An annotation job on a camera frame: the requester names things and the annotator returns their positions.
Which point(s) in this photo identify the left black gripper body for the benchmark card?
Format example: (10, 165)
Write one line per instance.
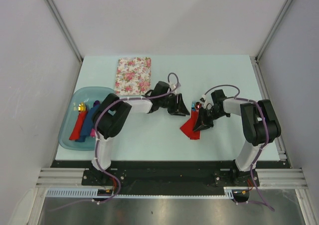
(170, 103)

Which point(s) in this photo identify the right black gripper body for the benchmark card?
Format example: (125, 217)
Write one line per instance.
(211, 114)

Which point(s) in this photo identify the blue fork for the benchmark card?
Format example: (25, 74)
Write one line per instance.
(193, 106)

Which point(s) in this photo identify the red paper napkin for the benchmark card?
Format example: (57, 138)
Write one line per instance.
(187, 127)

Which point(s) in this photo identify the blue handled spoon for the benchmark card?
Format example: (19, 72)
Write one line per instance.
(198, 106)

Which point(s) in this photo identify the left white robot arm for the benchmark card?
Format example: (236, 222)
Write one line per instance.
(112, 114)

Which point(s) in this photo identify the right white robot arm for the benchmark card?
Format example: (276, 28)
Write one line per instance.
(259, 122)

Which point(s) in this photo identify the pink rolled napkin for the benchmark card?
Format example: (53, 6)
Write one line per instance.
(92, 133)

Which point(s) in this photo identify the blue rolled napkin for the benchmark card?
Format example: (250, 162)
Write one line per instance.
(88, 123)

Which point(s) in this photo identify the floral pattern tray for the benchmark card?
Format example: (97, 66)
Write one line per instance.
(133, 76)

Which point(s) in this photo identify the teal plastic bin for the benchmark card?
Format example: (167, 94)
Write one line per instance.
(88, 95)

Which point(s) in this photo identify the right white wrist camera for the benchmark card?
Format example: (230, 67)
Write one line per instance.
(204, 101)

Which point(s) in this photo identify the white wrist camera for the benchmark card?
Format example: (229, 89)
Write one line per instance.
(173, 88)
(204, 101)

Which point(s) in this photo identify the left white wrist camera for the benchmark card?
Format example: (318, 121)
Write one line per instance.
(173, 88)

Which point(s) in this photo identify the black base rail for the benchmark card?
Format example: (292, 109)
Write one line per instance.
(161, 177)

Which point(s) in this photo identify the light blue cable duct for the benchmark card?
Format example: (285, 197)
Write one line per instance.
(95, 193)

